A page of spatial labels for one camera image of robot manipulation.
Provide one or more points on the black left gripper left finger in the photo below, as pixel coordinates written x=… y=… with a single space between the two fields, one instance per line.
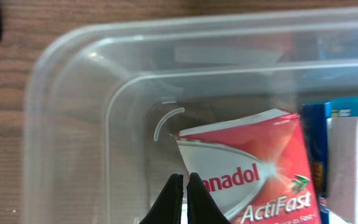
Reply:
x=168 y=205

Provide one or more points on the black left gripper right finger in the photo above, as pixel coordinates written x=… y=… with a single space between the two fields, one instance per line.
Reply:
x=202 y=209

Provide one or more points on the red Panadol ActiFast packet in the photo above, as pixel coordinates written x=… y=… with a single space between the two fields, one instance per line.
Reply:
x=255 y=168

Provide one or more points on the clear plastic container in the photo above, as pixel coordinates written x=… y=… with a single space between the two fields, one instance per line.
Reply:
x=106 y=103

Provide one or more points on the blue Cool Fever box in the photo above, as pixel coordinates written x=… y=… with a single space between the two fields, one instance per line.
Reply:
x=316 y=119

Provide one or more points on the white Panadol box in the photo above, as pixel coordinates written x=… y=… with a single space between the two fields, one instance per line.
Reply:
x=343 y=168

